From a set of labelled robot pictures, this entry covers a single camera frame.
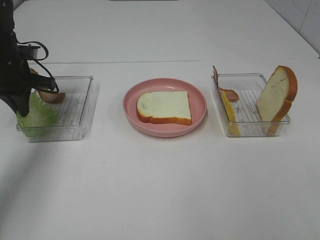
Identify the right clear plastic tray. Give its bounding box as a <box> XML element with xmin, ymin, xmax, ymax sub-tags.
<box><xmin>211</xmin><ymin>73</ymin><xmax>291</xmax><ymax>137</ymax></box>

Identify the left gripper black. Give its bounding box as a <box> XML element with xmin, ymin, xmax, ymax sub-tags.
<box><xmin>0</xmin><ymin>24</ymin><xmax>56</xmax><ymax>118</ymax></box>

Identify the clear plastic tray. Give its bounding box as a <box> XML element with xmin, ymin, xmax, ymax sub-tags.
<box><xmin>211</xmin><ymin>73</ymin><xmax>291</xmax><ymax>137</ymax></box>
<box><xmin>16</xmin><ymin>75</ymin><xmax>100</xmax><ymax>142</ymax></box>

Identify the yellow cheese slice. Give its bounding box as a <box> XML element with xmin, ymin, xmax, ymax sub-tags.
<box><xmin>222</xmin><ymin>90</ymin><xmax>241</xmax><ymax>137</ymax></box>

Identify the bread slice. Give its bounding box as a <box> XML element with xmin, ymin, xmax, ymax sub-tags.
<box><xmin>256</xmin><ymin>65</ymin><xmax>298</xmax><ymax>136</ymax></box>
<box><xmin>136</xmin><ymin>91</ymin><xmax>192</xmax><ymax>126</ymax></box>

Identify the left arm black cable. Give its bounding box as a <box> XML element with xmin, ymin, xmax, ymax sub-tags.
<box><xmin>16</xmin><ymin>41</ymin><xmax>60</xmax><ymax>94</ymax></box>

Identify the left clear plastic tray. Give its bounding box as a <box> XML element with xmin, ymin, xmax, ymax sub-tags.
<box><xmin>16</xmin><ymin>75</ymin><xmax>100</xmax><ymax>142</ymax></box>

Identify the green lettuce leaf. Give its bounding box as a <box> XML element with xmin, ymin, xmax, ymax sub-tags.
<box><xmin>16</xmin><ymin>92</ymin><xmax>59</xmax><ymax>138</ymax></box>

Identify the bacon strip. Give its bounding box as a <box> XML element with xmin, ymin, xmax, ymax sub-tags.
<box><xmin>29</xmin><ymin>68</ymin><xmax>66</xmax><ymax>104</ymax></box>
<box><xmin>212</xmin><ymin>65</ymin><xmax>240</xmax><ymax>102</ymax></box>

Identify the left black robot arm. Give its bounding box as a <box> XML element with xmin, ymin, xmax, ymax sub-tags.
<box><xmin>0</xmin><ymin>0</ymin><xmax>59</xmax><ymax>117</ymax></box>

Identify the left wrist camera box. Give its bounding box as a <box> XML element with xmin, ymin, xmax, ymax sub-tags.
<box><xmin>18</xmin><ymin>45</ymin><xmax>40</xmax><ymax>60</ymax></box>

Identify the pink round plate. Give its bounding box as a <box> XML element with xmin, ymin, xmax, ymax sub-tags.
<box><xmin>122</xmin><ymin>78</ymin><xmax>207</xmax><ymax>138</ymax></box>

